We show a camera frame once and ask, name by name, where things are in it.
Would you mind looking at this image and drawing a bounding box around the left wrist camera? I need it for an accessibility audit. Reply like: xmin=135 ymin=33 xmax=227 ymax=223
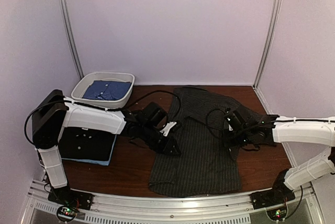
xmin=160 ymin=121 xmax=182 ymax=137

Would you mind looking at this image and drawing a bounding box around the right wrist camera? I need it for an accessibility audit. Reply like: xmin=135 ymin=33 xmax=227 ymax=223
xmin=224 ymin=108 xmax=239 ymax=131

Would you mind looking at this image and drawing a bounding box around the blue patterned shirt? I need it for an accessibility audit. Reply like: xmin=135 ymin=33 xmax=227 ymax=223
xmin=82 ymin=81 xmax=132 ymax=100

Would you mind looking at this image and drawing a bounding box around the dark pinstriped long sleeve shirt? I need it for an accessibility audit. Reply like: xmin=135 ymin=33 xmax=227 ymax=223
xmin=149 ymin=87 xmax=241 ymax=197

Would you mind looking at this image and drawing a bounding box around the aluminium front rail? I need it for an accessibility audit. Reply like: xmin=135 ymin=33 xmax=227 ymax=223
xmin=18 ymin=180 xmax=325 ymax=223

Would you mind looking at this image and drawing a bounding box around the aluminium frame post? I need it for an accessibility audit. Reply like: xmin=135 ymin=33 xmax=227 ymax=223
xmin=253 ymin=0 xmax=282 ymax=89
xmin=59 ymin=0 xmax=84 ymax=79

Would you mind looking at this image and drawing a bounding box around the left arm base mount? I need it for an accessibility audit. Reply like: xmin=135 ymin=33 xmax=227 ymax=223
xmin=48 ymin=186 xmax=93 ymax=223

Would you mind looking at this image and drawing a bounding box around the black cable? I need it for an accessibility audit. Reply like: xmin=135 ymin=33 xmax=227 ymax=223
xmin=205 ymin=107 xmax=236 ymax=162
xmin=24 ymin=90 xmax=182 ymax=146

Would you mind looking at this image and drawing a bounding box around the folded black shirt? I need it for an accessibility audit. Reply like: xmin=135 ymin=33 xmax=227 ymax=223
xmin=59 ymin=127 xmax=116 ymax=160

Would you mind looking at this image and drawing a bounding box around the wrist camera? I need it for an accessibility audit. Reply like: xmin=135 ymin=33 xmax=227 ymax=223
xmin=224 ymin=108 xmax=239 ymax=131
xmin=160 ymin=121 xmax=182 ymax=137

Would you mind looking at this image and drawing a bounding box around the white plastic basin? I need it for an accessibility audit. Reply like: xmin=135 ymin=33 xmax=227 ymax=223
xmin=71 ymin=72 xmax=135 ymax=109

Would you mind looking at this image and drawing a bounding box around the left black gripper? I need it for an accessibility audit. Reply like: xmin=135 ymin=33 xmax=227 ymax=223
xmin=140 ymin=124 xmax=181 ymax=158

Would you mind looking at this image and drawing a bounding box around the right black cable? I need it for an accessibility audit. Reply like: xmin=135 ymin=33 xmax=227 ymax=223
xmin=205 ymin=107 xmax=236 ymax=162

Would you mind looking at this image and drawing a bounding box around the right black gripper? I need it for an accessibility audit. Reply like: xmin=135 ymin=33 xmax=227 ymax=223
xmin=221 ymin=129 xmax=252 ymax=148

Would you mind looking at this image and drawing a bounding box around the left black cable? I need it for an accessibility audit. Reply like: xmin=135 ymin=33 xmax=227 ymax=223
xmin=24 ymin=90 xmax=182 ymax=146

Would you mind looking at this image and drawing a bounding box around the right aluminium frame post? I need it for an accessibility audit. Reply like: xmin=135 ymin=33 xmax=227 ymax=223
xmin=253 ymin=0 xmax=282 ymax=89

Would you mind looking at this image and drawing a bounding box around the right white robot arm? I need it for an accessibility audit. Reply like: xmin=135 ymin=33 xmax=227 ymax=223
xmin=224 ymin=107 xmax=334 ymax=204

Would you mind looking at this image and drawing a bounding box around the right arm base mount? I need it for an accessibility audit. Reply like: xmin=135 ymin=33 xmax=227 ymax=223
xmin=251 ymin=183 xmax=295 ymax=222

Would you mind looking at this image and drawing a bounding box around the left aluminium frame post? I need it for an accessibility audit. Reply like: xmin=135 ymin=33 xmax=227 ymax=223
xmin=59 ymin=0 xmax=84 ymax=79

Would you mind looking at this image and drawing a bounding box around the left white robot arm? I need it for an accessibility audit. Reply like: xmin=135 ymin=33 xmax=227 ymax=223
xmin=25 ymin=89 xmax=181 ymax=205

